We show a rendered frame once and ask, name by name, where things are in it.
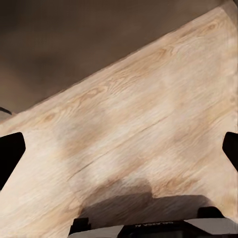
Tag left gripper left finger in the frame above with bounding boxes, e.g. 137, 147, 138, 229
0, 132, 26, 191

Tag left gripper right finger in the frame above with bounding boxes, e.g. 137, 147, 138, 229
222, 132, 238, 172

